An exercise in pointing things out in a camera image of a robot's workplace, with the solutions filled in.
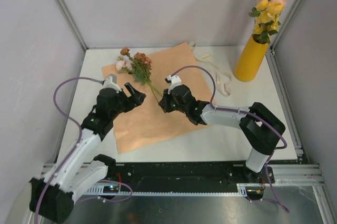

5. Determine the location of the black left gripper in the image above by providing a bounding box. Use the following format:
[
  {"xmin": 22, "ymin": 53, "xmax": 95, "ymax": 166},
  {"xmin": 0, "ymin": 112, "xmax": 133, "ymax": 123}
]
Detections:
[{"xmin": 110, "ymin": 82, "xmax": 145, "ymax": 119}]

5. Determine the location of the pale pink rose stem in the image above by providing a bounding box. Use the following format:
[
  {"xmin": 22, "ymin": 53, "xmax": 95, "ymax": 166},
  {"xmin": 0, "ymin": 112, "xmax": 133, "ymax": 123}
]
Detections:
[{"xmin": 116, "ymin": 60, "xmax": 132, "ymax": 73}]

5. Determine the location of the brown rose stem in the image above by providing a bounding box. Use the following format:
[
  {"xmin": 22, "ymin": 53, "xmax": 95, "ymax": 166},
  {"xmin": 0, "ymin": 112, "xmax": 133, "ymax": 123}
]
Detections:
[{"xmin": 118, "ymin": 47, "xmax": 162, "ymax": 102}]

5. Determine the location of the green and peach wrapping paper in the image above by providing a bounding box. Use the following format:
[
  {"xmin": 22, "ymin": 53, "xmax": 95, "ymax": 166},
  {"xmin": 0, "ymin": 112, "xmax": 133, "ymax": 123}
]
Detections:
[{"xmin": 102, "ymin": 43, "xmax": 212, "ymax": 153}]

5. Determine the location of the cream printed ribbon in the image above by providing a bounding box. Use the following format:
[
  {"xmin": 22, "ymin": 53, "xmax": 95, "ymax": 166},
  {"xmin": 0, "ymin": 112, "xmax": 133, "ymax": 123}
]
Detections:
[{"xmin": 188, "ymin": 42, "xmax": 232, "ymax": 98}]

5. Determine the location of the yellow rose stem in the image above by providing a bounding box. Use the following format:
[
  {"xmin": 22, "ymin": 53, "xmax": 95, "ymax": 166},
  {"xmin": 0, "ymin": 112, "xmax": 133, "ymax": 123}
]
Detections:
[{"xmin": 249, "ymin": 0, "xmax": 286, "ymax": 44}]

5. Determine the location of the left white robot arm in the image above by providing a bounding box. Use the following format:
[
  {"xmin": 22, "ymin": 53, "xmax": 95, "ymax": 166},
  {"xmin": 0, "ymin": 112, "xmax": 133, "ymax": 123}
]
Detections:
[{"xmin": 29, "ymin": 79, "xmax": 146, "ymax": 223}]

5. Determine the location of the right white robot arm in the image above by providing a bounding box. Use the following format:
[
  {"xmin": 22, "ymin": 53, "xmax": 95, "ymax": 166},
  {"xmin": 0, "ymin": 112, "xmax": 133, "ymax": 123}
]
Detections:
[{"xmin": 158, "ymin": 85, "xmax": 287, "ymax": 182}]

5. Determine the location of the yellow cylindrical vase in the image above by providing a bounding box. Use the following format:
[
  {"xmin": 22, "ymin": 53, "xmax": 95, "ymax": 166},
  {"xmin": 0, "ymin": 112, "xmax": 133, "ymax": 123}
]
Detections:
[{"xmin": 234, "ymin": 35, "xmax": 269, "ymax": 82}]

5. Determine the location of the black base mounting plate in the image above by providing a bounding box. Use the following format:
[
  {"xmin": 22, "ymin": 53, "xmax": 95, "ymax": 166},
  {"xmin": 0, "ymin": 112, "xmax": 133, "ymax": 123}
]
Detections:
[{"xmin": 106, "ymin": 161, "xmax": 275, "ymax": 192}]

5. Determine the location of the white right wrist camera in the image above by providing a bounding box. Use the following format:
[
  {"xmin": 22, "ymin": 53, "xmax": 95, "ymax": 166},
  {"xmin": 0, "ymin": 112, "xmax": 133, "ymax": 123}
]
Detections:
[{"xmin": 165, "ymin": 75, "xmax": 182, "ymax": 94}]

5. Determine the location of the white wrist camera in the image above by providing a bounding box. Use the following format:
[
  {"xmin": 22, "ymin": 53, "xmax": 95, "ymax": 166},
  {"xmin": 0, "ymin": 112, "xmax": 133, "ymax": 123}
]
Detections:
[
  {"xmin": 165, "ymin": 75, "xmax": 182, "ymax": 94},
  {"xmin": 102, "ymin": 74, "xmax": 123, "ymax": 93}
]

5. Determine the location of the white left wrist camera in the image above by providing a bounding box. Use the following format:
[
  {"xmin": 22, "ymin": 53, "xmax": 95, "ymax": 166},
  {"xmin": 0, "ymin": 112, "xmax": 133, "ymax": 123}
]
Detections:
[{"xmin": 102, "ymin": 74, "xmax": 123, "ymax": 93}]

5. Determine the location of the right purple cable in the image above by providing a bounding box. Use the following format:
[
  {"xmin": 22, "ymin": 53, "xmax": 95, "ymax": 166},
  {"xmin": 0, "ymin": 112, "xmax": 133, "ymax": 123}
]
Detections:
[{"xmin": 171, "ymin": 65, "xmax": 290, "ymax": 213}]

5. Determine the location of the purple cable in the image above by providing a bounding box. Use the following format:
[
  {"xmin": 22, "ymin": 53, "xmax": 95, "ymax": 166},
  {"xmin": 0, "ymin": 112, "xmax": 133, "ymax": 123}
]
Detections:
[
  {"xmin": 171, "ymin": 65, "xmax": 290, "ymax": 213},
  {"xmin": 34, "ymin": 76, "xmax": 106, "ymax": 224}
]

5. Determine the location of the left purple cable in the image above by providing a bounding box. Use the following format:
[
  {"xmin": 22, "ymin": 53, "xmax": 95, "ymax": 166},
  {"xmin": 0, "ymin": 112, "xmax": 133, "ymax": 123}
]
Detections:
[{"xmin": 34, "ymin": 76, "xmax": 106, "ymax": 224}]

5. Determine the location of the right aluminium corner post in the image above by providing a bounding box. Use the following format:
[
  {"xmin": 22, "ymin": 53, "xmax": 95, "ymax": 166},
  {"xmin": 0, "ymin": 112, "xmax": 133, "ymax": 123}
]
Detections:
[{"xmin": 270, "ymin": 0, "xmax": 321, "ymax": 52}]

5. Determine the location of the aluminium corner post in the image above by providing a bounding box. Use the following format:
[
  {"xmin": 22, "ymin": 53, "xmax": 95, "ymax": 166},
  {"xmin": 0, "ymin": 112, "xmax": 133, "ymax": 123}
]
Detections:
[
  {"xmin": 54, "ymin": 0, "xmax": 88, "ymax": 52},
  {"xmin": 270, "ymin": 0, "xmax": 321, "ymax": 52}
]

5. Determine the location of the aluminium frame rail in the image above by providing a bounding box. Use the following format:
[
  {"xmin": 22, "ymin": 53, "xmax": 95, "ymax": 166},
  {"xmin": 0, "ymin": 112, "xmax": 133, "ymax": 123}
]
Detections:
[{"xmin": 265, "ymin": 49, "xmax": 305, "ymax": 158}]

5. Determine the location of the white slotted cable duct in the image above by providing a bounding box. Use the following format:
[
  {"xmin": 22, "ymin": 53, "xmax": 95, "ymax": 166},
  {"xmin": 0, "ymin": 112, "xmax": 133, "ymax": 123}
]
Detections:
[{"xmin": 84, "ymin": 184, "xmax": 263, "ymax": 198}]

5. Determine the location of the left aluminium corner post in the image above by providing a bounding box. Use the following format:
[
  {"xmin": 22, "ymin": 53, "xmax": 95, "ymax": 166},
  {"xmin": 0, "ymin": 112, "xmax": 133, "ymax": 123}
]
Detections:
[{"xmin": 54, "ymin": 0, "xmax": 88, "ymax": 52}]

